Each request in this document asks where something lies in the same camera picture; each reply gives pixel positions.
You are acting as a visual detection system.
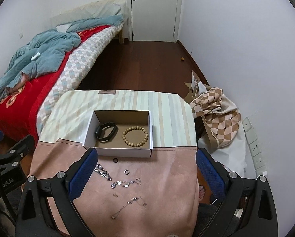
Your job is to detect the thick silver chain bracelet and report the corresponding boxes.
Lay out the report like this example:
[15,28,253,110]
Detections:
[93,163,113,182]

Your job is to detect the black smart band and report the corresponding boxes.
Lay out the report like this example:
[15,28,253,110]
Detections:
[95,122,118,143]

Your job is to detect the silver charm bracelet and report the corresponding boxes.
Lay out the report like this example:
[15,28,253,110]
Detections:
[110,178,143,189]

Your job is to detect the thin silver necklace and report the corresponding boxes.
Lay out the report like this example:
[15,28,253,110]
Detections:
[109,196,147,220]

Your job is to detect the wooden bead bracelet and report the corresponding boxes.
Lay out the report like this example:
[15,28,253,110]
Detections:
[121,125,150,148]

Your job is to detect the red bed cover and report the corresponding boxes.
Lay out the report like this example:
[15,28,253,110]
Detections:
[0,26,108,141]

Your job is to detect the white power strip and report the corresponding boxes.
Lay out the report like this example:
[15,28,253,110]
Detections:
[242,117,268,177]

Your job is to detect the white cardboard box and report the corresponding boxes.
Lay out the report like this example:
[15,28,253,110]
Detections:
[83,110,153,158]

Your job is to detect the checkered bed sheet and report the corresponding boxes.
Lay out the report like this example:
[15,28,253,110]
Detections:
[36,23,123,135]

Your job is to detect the blue quilt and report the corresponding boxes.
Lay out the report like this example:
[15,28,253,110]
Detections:
[0,14,124,101]

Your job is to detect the checkered beige cloth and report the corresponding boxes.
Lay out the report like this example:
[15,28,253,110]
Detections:
[190,87,241,148]

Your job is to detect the torn cardboard pieces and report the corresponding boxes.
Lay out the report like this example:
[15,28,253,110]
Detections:
[185,71,209,103]

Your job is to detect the striped pillow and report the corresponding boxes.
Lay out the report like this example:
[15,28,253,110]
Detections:
[50,0,130,27]

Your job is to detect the white door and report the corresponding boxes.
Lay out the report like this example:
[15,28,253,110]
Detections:
[127,0,182,43]

